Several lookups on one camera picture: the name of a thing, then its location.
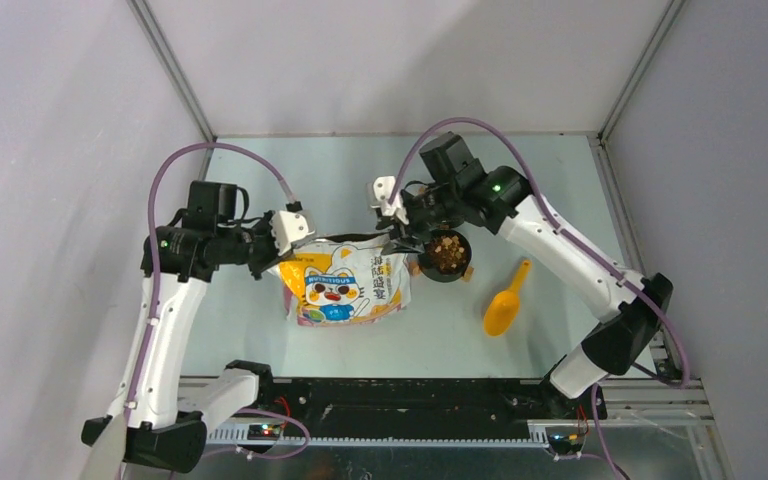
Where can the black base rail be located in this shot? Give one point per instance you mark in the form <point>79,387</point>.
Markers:
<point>422,407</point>

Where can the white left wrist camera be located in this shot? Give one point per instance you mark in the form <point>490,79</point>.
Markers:
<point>291,228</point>

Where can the yellow plastic food scoop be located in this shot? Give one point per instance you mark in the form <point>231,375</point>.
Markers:
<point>504,307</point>

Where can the black bowl paw print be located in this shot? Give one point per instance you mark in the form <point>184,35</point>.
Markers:
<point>423,257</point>

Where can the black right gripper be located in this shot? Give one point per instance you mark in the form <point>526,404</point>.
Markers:
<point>412,229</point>

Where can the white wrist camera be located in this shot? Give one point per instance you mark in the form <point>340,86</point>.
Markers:
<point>291,228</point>
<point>385,200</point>

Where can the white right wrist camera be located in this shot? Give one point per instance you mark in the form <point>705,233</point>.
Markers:
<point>385,200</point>

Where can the cat food bag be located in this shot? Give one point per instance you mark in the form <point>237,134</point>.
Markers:
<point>344,280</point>

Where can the perforated metal strip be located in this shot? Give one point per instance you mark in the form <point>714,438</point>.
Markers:
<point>268,435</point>

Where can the pet food kibble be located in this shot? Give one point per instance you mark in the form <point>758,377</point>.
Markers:
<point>447,252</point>

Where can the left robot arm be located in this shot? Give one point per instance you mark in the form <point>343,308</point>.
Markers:
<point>146,423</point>

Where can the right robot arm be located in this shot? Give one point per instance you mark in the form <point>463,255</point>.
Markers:
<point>628,306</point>

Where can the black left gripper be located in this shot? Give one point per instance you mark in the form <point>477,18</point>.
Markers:
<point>272,257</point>

